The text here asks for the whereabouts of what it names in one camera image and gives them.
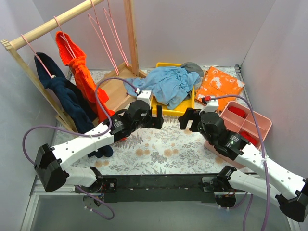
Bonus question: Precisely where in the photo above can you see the grey garment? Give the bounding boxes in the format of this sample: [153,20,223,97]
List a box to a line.
[180,62,205,77]

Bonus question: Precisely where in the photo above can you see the wooden clothes rack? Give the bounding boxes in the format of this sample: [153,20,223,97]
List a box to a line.
[0,0,153,133]

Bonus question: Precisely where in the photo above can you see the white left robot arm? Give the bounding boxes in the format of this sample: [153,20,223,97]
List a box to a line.
[34,100,164,193]

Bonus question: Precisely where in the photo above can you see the orange worn folded cloth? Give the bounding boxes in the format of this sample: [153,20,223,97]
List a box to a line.
[195,66,245,103]

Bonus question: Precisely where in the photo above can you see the pink hanger with navy garment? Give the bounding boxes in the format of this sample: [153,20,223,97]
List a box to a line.
[21,34,56,79]

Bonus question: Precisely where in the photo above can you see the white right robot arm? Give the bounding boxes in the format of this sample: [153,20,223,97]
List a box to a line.
[179,108,308,222]

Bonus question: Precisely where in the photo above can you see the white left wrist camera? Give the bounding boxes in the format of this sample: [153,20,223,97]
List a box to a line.
[137,90,153,106]

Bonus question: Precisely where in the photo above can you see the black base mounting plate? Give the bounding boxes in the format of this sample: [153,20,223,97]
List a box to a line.
[75,174,245,207]

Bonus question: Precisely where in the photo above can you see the light blue shorts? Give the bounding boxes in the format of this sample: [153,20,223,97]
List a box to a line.
[124,66,201,110]

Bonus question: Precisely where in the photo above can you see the red cloth in organizer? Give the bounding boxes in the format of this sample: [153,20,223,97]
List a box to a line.
[228,106,246,118]

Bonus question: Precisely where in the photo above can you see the pink compartment organizer box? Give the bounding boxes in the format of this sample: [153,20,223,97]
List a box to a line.
[204,101,272,169]

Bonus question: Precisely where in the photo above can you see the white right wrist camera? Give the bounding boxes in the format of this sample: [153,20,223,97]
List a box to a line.
[201,96,219,113]

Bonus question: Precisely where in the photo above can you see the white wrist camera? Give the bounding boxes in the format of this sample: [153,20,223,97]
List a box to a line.
[201,96,219,113]
[137,90,153,106]

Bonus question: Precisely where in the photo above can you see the orange mesh shorts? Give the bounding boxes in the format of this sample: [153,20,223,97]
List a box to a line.
[55,31,115,122]

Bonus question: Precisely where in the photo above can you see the yellow plastic tray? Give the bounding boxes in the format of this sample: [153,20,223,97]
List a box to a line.
[156,62,195,116]

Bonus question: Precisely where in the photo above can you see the navy blue garment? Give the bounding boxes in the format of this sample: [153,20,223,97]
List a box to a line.
[33,52,114,158]

